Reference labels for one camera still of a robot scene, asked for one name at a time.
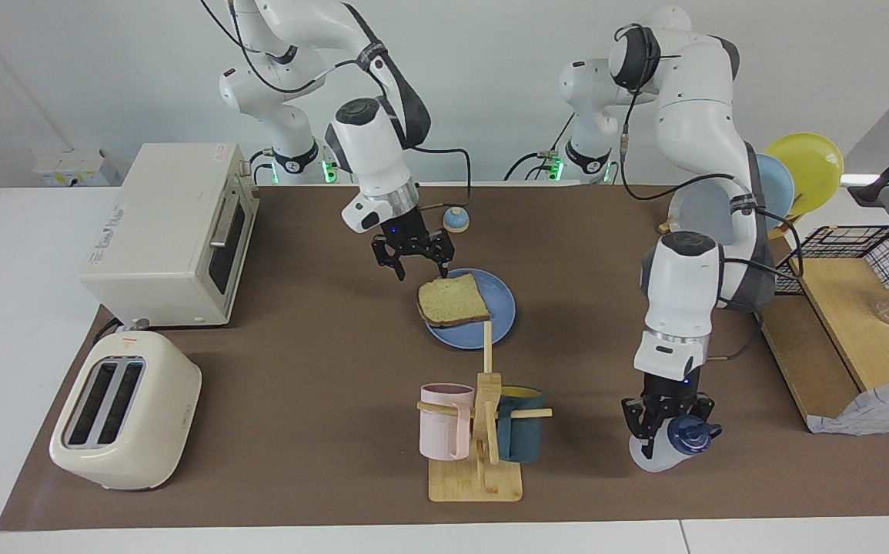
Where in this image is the pink mug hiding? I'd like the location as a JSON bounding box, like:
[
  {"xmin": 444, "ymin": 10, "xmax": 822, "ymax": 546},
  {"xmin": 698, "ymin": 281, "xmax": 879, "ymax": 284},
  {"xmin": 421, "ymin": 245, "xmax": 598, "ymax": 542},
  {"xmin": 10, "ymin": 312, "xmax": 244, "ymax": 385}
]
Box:
[{"xmin": 419, "ymin": 383, "xmax": 476, "ymax": 461}]

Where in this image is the black arm base cable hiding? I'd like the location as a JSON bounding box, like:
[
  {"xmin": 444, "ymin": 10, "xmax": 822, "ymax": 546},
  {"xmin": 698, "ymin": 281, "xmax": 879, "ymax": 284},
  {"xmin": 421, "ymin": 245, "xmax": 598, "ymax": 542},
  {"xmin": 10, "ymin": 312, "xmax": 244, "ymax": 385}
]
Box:
[
  {"xmin": 504, "ymin": 115, "xmax": 576, "ymax": 182},
  {"xmin": 248, "ymin": 148, "xmax": 353, "ymax": 185}
]

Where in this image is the teal mug yellow inside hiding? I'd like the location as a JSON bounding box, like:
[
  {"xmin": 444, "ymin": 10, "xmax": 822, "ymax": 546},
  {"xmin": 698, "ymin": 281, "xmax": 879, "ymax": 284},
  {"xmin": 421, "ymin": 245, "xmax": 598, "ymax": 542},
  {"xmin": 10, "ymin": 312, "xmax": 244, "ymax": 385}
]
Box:
[{"xmin": 496, "ymin": 385, "xmax": 544, "ymax": 463}]

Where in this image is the toaster power cord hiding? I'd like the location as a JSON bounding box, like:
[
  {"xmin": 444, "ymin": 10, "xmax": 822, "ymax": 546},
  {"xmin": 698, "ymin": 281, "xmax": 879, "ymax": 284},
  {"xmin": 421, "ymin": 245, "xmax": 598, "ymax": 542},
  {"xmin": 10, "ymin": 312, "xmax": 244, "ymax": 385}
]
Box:
[{"xmin": 92, "ymin": 306, "xmax": 152, "ymax": 341}]

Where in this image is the brown table mat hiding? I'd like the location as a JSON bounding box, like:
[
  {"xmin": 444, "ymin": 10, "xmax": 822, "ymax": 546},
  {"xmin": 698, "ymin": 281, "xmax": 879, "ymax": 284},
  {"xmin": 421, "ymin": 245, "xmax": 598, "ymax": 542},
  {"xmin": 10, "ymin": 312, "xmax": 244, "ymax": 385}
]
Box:
[{"xmin": 0, "ymin": 185, "xmax": 889, "ymax": 532}]

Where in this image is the slice of brown bread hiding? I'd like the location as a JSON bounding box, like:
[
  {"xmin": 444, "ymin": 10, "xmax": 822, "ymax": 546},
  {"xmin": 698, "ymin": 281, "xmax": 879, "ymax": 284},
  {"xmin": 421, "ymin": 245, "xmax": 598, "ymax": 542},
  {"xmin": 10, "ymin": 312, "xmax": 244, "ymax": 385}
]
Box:
[{"xmin": 416, "ymin": 273, "xmax": 491, "ymax": 328}]

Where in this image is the white power strip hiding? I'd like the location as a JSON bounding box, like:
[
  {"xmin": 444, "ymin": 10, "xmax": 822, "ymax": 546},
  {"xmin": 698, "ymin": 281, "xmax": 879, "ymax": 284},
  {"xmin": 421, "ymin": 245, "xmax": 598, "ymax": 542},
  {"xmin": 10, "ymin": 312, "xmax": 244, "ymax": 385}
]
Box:
[{"xmin": 32, "ymin": 149, "xmax": 120, "ymax": 187}]

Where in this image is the wooden mug tree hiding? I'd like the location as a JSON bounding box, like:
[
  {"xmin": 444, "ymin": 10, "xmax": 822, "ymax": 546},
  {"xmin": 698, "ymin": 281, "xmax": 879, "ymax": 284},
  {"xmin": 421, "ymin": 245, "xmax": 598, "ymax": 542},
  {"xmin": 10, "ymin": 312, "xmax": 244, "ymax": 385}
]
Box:
[{"xmin": 416, "ymin": 322, "xmax": 553, "ymax": 502}]

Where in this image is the wooden plate rack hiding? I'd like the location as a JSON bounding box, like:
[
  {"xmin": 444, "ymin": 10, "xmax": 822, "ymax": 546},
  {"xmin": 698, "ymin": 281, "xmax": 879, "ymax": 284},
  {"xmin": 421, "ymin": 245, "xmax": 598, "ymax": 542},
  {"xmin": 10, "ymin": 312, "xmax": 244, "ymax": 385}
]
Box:
[{"xmin": 658, "ymin": 214, "xmax": 803, "ymax": 241}]

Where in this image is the yellow plate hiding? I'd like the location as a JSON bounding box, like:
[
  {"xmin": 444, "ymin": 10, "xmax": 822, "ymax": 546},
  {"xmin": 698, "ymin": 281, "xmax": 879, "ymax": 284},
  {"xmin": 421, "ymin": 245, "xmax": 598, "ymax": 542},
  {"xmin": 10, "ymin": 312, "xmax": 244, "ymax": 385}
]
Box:
[{"xmin": 765, "ymin": 132, "xmax": 845, "ymax": 216}]

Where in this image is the cream toaster oven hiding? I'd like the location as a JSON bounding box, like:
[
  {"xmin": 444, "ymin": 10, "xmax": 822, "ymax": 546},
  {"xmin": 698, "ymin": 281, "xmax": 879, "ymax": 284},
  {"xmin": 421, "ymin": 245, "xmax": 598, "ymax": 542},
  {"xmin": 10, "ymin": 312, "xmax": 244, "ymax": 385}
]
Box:
[{"xmin": 79, "ymin": 142, "xmax": 260, "ymax": 328}]

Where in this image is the blue round plate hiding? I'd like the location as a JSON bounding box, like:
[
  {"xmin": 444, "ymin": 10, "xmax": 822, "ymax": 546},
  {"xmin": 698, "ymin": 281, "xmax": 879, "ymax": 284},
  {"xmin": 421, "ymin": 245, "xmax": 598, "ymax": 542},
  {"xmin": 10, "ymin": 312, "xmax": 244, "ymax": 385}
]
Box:
[{"xmin": 422, "ymin": 268, "xmax": 516, "ymax": 349}]

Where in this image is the black left arm base cable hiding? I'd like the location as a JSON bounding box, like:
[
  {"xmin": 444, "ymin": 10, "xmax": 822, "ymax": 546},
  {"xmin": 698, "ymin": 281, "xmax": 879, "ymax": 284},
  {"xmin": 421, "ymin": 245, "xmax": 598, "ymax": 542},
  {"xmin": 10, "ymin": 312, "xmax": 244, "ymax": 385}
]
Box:
[{"xmin": 504, "ymin": 115, "xmax": 576, "ymax": 182}]

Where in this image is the wooden box shelf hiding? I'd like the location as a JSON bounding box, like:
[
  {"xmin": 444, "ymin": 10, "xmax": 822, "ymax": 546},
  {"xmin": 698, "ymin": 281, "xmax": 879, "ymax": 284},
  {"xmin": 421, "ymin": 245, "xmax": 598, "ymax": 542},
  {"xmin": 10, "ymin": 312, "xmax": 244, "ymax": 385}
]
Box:
[{"xmin": 806, "ymin": 377, "xmax": 889, "ymax": 437}]

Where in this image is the cream two-slot toaster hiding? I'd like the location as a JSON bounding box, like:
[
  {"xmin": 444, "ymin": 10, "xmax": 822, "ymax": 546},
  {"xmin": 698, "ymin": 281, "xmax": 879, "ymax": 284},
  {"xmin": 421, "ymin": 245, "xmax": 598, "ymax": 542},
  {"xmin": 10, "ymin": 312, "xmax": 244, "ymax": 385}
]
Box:
[{"xmin": 49, "ymin": 331, "xmax": 202, "ymax": 492}]

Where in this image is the black right arm base cable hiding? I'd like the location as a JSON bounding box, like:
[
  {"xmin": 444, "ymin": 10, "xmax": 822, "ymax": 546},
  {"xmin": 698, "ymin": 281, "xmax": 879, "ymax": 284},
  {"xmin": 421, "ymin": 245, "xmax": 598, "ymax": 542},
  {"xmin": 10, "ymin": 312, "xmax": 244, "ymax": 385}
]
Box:
[{"xmin": 248, "ymin": 148, "xmax": 353, "ymax": 185}]

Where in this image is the white seasoning bottle blue cap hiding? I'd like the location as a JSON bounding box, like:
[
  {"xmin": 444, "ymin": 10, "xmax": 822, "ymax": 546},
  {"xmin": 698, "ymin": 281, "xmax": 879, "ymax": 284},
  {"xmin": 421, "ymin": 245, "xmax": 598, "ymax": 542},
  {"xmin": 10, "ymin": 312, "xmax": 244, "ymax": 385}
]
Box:
[{"xmin": 629, "ymin": 414, "xmax": 722, "ymax": 472}]

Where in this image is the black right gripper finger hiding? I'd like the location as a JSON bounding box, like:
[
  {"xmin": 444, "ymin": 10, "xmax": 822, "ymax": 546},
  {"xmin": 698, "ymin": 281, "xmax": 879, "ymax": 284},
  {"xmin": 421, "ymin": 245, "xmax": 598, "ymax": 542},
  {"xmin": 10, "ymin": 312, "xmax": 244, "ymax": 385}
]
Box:
[
  {"xmin": 373, "ymin": 246, "xmax": 408, "ymax": 282},
  {"xmin": 425, "ymin": 231, "xmax": 456, "ymax": 279}
]

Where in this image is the pale grey plate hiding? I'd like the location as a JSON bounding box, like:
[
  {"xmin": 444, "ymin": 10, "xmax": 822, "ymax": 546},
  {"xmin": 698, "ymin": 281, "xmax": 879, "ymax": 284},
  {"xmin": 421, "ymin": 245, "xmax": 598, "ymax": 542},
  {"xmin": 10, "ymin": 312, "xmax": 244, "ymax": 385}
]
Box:
[{"xmin": 668, "ymin": 185, "xmax": 739, "ymax": 236}]

